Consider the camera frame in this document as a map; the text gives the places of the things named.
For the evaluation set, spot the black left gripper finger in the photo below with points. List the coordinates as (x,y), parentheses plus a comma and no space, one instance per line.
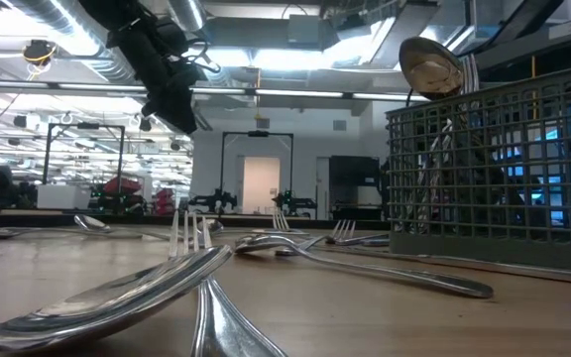
(190,116)
(166,113)

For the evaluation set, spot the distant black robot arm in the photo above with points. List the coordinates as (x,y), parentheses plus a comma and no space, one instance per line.
(298,202)
(211,201)

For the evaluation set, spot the red equipment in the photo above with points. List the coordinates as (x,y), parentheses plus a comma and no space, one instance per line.
(122,186)
(165,201)

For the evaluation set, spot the long ceiling light strip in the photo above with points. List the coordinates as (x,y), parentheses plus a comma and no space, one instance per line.
(290,92)

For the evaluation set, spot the white box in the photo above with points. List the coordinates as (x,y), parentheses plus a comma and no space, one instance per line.
(62,197)

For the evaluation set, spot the grey ceiling box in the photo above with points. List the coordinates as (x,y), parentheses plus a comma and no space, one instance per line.
(304,30)

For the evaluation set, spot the black cabinet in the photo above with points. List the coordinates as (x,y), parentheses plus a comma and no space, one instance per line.
(355,183)

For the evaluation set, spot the grey mesh cutlery caddy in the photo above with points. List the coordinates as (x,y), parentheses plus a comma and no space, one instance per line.
(464,258)

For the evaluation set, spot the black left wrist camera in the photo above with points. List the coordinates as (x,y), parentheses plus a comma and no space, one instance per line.
(172,37)

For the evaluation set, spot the black gantry frame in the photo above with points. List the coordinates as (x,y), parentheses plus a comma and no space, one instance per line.
(119,149)
(223,163)

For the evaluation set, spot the silver ventilation duct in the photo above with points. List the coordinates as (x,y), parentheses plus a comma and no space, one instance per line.
(92,54)
(186,15)

